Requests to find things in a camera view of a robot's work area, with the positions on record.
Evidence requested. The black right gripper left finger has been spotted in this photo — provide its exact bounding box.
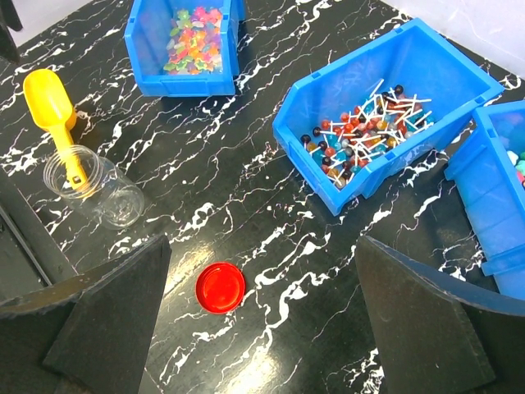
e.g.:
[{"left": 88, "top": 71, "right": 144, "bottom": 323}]
[{"left": 1, "top": 235, "right": 171, "bottom": 393}]

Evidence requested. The clear plastic jar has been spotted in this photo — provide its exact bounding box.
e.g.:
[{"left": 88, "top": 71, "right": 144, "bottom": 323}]
[{"left": 43, "top": 144, "right": 145, "bottom": 230}]

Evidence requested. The blue bin with flower candies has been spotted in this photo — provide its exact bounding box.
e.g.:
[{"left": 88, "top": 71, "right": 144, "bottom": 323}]
[{"left": 445, "top": 100, "right": 524, "bottom": 300}]

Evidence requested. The blue bin with lollipops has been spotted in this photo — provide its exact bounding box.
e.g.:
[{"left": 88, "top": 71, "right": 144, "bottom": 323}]
[{"left": 273, "top": 19, "right": 503, "bottom": 214}]

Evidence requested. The red jar lid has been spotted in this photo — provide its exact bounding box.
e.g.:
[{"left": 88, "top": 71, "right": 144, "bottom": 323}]
[{"left": 195, "top": 262, "right": 245, "bottom": 314}]

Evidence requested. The blue bin with star candies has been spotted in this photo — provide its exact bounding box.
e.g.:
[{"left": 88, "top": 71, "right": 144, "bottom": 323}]
[{"left": 124, "top": 0, "right": 245, "bottom": 98}]

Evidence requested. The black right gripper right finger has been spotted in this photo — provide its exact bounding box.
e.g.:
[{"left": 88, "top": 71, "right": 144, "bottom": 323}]
[{"left": 356, "top": 236, "right": 524, "bottom": 393}]

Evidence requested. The yellow plastic scoop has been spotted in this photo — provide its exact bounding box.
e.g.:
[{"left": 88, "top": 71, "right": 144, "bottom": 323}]
[{"left": 23, "top": 69, "right": 87, "bottom": 190}]

